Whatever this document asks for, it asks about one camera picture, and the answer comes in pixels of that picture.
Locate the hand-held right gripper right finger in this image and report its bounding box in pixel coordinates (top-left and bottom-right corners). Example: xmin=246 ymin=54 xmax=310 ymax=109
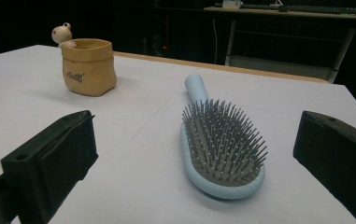
xmin=292 ymin=110 xmax=356 ymax=224

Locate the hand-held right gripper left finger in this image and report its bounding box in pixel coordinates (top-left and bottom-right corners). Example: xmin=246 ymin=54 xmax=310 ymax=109
xmin=0 ymin=109 xmax=99 ymax=224

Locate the wooden bowl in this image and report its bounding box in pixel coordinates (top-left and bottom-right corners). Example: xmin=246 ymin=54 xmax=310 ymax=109
xmin=50 ymin=21 xmax=118 ymax=97

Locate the white sheet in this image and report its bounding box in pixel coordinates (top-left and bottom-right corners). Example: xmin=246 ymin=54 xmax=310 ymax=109
xmin=0 ymin=44 xmax=356 ymax=224

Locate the white metal stand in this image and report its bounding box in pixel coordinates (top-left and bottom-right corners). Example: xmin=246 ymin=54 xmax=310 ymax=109
xmin=203 ymin=6 xmax=356 ymax=84

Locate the wooden table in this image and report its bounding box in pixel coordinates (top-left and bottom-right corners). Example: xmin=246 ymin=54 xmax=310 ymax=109
xmin=113 ymin=50 xmax=329 ymax=84

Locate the dark computer tower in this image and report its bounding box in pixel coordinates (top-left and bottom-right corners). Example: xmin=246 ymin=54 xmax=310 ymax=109
xmin=141 ymin=15 xmax=179 ymax=59

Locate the small white box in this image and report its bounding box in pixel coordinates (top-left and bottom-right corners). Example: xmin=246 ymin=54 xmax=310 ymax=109
xmin=221 ymin=0 xmax=242 ymax=9

